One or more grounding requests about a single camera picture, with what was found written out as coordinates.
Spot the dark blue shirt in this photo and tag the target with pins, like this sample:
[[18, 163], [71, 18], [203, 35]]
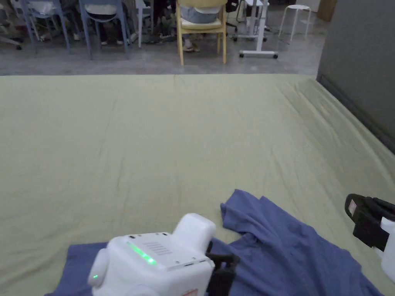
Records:
[[277, 246]]

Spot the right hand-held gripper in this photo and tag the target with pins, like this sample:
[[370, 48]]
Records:
[[375, 231]]

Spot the white rolling desk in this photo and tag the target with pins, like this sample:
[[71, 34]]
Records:
[[258, 30]]

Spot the bed with pale green sheet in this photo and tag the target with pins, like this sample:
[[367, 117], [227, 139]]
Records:
[[129, 138]]

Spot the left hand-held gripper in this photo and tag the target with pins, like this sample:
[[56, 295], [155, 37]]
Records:
[[145, 271]]

